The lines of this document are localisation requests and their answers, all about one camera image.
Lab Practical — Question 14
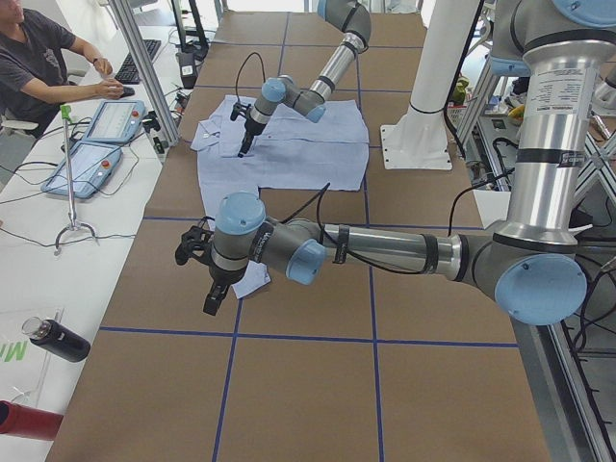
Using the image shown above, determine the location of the teach pendant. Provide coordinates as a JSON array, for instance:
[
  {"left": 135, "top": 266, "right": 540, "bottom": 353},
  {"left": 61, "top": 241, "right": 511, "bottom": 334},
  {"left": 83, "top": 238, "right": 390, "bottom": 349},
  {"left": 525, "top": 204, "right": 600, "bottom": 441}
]
[
  {"left": 82, "top": 100, "right": 145, "bottom": 144},
  {"left": 40, "top": 141, "right": 122, "bottom": 199}
]

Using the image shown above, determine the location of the upper teach pendant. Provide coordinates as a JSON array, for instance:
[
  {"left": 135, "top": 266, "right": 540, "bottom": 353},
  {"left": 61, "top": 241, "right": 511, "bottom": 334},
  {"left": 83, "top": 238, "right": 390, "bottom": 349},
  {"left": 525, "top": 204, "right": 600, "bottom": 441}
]
[{"left": 82, "top": 100, "right": 145, "bottom": 144}]

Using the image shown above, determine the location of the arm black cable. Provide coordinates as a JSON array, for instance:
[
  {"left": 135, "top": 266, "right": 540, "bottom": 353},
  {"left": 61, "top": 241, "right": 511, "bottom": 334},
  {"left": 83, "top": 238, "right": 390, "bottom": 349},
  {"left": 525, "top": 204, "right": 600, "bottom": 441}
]
[{"left": 234, "top": 51, "right": 267, "bottom": 105}]

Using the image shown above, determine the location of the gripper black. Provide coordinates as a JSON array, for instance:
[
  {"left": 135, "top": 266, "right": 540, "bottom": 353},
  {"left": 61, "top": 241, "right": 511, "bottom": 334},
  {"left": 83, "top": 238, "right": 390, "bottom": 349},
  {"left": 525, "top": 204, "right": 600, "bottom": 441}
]
[
  {"left": 203, "top": 258, "right": 246, "bottom": 316},
  {"left": 238, "top": 115, "right": 265, "bottom": 158}
]

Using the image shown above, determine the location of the seated person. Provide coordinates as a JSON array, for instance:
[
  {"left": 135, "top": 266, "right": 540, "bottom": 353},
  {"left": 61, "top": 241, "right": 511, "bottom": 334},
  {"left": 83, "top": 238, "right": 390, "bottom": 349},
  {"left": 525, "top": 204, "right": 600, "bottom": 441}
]
[{"left": 1, "top": 1, "right": 124, "bottom": 138}]

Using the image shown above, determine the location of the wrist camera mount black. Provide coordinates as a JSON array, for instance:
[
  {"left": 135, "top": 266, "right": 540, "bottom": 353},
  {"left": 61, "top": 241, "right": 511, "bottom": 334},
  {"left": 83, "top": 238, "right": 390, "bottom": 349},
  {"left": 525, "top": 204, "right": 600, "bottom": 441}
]
[
  {"left": 174, "top": 216, "right": 214, "bottom": 266},
  {"left": 230, "top": 100, "right": 251, "bottom": 121}
]

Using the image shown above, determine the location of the lower teach pendant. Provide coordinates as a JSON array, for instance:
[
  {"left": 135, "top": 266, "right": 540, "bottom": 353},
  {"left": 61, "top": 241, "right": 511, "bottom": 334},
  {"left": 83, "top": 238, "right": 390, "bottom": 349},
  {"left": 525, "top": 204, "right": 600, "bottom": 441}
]
[{"left": 40, "top": 141, "right": 122, "bottom": 199}]

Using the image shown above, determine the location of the light blue striped shirt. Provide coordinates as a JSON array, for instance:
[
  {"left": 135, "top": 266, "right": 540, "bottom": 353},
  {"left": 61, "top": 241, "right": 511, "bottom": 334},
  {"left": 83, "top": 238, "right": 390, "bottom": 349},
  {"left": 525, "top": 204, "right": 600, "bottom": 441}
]
[{"left": 190, "top": 94, "right": 371, "bottom": 299}]

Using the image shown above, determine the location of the black bottle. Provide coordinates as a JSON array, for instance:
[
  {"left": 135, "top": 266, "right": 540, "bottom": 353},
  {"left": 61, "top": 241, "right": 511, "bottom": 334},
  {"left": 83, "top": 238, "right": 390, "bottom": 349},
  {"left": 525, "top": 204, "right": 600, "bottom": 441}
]
[{"left": 21, "top": 317, "right": 90, "bottom": 363}]

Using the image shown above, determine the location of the white central pedestal column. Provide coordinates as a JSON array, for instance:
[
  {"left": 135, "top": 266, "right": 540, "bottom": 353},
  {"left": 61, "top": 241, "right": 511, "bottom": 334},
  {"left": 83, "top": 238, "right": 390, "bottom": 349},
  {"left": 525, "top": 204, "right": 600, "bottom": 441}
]
[{"left": 380, "top": 0, "right": 482, "bottom": 170}]

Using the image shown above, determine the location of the metal grabber stick green handle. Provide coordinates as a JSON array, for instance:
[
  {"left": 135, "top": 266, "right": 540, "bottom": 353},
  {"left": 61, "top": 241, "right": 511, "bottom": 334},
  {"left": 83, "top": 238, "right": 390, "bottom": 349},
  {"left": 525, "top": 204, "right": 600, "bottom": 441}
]
[{"left": 54, "top": 104, "right": 97, "bottom": 256}]

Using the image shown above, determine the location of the red bottle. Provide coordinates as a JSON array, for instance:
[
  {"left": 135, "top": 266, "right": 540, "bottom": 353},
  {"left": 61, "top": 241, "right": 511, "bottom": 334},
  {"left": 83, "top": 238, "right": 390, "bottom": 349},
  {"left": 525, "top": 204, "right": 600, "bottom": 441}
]
[{"left": 1, "top": 400, "right": 64, "bottom": 441}]

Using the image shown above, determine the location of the black keyboard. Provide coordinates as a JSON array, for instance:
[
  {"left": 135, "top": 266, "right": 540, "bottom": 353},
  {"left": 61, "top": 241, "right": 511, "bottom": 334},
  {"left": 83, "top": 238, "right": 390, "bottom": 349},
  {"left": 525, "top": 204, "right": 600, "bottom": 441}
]
[{"left": 114, "top": 38, "right": 163, "bottom": 86}]

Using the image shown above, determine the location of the aluminium frame post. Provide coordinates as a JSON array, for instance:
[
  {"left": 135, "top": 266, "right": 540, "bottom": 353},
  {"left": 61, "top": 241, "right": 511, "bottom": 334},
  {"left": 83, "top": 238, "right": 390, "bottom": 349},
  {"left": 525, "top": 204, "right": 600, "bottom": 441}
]
[{"left": 105, "top": 0, "right": 180, "bottom": 146}]

